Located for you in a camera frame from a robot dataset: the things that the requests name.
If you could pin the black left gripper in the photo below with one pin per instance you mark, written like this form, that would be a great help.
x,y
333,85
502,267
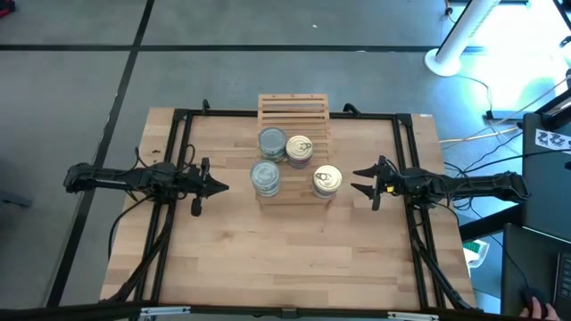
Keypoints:
x,y
194,180

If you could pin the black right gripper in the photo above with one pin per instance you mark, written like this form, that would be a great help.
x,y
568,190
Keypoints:
x,y
394,183

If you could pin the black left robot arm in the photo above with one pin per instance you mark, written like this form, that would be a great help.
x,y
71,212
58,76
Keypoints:
x,y
120,178

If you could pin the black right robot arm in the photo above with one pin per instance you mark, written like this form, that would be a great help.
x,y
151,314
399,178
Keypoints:
x,y
473,185

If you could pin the wooden slatted shelf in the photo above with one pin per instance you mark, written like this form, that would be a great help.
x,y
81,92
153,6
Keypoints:
x,y
294,111

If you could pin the black table clamp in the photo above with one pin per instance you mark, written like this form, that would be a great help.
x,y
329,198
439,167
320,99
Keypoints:
x,y
350,108
205,106

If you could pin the green white packet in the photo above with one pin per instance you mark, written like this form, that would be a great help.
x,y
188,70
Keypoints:
x,y
475,249

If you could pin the white tower fan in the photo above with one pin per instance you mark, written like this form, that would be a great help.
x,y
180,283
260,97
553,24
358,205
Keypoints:
x,y
441,62

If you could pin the black power strip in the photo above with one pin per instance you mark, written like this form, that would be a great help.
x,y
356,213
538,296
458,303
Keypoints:
x,y
502,115

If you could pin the dark grey side desk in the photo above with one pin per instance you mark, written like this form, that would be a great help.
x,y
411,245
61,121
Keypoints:
x,y
531,267
544,209

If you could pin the paper sheet with black markers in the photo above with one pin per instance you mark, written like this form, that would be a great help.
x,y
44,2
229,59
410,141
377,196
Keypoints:
x,y
553,140

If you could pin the black computer mouse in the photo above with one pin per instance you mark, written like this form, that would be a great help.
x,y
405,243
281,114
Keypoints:
x,y
533,296

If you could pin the person's hand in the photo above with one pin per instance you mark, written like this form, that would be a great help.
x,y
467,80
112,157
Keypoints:
x,y
542,312

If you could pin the black laptop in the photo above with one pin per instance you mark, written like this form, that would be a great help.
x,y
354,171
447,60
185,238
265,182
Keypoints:
x,y
564,281

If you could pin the red object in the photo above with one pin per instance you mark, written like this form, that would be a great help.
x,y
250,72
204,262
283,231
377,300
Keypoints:
x,y
5,8

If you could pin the black aluminium rail frame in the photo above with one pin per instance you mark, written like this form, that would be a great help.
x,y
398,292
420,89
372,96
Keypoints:
x,y
223,114

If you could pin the silver metal bracket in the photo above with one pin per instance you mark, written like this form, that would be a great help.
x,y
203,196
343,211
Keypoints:
x,y
412,315
165,310

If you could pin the grey camera mount block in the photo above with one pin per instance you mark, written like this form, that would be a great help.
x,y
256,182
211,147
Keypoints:
x,y
289,313

